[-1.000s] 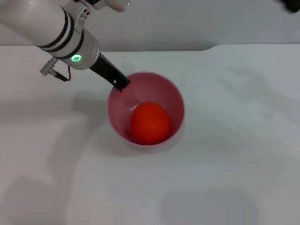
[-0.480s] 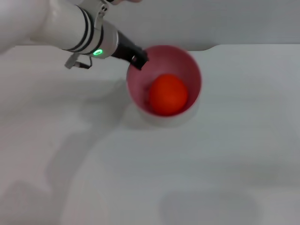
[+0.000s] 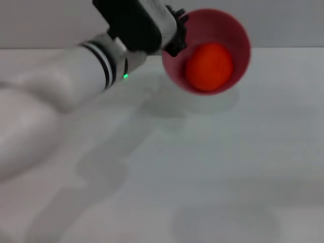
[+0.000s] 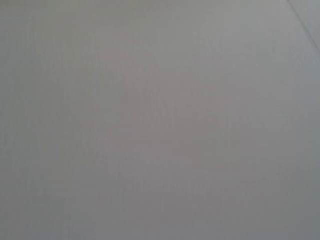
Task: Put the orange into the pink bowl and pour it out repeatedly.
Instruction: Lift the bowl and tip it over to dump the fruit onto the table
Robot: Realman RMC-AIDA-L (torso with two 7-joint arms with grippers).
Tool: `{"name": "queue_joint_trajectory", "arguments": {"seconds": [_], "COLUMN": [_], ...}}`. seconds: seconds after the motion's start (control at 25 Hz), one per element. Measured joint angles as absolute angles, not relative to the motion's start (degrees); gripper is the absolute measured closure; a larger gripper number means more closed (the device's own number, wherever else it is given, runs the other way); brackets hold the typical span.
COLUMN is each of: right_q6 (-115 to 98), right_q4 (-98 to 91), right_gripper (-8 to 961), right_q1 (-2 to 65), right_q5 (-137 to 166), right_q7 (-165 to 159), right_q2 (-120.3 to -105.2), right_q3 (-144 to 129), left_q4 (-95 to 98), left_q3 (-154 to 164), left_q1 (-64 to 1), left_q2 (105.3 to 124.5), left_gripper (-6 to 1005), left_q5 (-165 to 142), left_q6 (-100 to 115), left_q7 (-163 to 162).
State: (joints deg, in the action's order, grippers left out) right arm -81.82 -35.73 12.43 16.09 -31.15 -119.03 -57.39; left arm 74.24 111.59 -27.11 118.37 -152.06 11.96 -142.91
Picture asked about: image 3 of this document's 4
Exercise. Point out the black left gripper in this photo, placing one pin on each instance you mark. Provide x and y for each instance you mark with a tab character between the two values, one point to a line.
181	22

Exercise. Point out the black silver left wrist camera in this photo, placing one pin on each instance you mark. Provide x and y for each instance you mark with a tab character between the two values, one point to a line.
131	22

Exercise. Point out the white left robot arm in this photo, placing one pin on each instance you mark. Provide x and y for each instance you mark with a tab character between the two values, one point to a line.
63	83

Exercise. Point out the orange toy fruit with stem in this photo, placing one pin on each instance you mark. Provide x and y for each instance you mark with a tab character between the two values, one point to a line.
210	68

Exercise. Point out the pink plastic bowl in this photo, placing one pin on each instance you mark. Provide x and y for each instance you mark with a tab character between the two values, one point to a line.
222	27

